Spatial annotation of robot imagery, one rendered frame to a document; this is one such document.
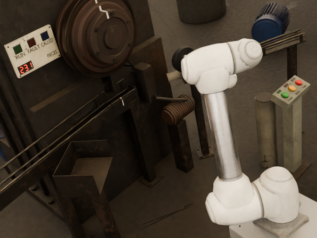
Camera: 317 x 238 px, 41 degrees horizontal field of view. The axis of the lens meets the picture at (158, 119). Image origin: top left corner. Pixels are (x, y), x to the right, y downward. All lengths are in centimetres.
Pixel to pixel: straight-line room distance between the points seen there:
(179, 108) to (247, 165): 64
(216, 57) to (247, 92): 204
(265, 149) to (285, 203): 99
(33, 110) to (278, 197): 130
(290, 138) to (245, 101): 96
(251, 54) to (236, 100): 195
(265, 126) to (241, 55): 110
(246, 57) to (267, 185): 54
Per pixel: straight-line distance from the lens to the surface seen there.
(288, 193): 186
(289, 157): 281
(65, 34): 220
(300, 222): 202
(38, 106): 236
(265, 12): 434
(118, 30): 228
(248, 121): 335
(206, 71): 166
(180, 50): 248
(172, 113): 264
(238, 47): 170
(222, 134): 173
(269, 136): 276
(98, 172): 220
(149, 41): 273
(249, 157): 302
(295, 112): 261
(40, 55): 230
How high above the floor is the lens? 196
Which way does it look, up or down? 34 degrees down
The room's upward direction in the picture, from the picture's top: 13 degrees counter-clockwise
